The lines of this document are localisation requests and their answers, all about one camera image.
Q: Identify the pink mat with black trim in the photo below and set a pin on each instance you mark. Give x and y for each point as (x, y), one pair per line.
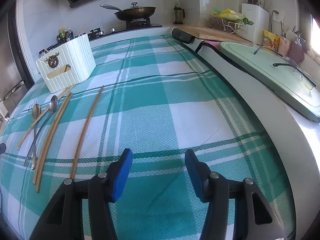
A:
(212, 43)

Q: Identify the green label oil bottle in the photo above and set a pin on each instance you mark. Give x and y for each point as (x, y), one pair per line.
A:
(61, 33)

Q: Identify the black gas stove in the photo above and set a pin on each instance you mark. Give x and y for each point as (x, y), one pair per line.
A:
(140, 24)

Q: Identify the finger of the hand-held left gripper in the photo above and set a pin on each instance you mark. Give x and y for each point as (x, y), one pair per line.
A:
(2, 149)

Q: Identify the purple bottle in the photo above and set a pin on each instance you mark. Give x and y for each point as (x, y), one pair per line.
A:
(296, 52)

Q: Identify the wooden cutting board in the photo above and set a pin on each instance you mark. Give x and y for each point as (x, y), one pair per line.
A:
(200, 31)

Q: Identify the white wall socket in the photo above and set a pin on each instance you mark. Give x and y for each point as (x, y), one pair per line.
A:
(278, 16)

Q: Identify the black wok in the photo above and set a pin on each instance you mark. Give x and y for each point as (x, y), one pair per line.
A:
(135, 16)

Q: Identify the glass wok lid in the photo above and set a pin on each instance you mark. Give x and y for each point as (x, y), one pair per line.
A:
(135, 8)

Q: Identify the small steel spoon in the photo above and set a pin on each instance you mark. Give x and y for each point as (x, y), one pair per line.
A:
(36, 111)

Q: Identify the yellow plastic bag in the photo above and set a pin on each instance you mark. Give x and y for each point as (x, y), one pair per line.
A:
(228, 13)

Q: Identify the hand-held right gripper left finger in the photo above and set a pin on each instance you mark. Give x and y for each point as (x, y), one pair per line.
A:
(122, 175)

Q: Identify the row of spice jars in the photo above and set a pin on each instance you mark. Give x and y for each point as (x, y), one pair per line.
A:
(96, 33)

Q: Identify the dark sauce bottle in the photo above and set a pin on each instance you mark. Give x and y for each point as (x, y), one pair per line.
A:
(66, 34)
(71, 33)

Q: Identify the yellow snack packet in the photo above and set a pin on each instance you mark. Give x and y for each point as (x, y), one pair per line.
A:
(271, 40)

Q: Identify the black padded roll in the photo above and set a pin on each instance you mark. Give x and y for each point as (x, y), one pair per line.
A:
(181, 36)

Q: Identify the white ribbed utensil holder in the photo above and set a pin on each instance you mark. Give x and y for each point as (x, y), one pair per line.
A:
(75, 62)

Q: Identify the wooden chopstick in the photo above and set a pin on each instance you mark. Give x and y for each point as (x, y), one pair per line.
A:
(86, 130)
(67, 91)
(47, 142)
(51, 143)
(80, 31)
(23, 140)

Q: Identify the grey refrigerator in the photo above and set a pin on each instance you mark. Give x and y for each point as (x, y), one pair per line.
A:
(10, 67)

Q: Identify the large steel spoon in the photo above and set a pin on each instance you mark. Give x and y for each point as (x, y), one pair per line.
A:
(53, 103)

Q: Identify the teal plaid tablecloth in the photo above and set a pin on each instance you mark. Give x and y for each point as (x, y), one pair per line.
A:
(150, 105)

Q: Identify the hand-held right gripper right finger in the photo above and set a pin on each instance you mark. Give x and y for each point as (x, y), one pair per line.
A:
(197, 177)

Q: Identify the white knife block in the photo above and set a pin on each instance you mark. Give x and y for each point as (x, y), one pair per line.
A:
(255, 22)

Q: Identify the pink container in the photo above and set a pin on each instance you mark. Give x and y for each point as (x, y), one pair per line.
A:
(283, 46)

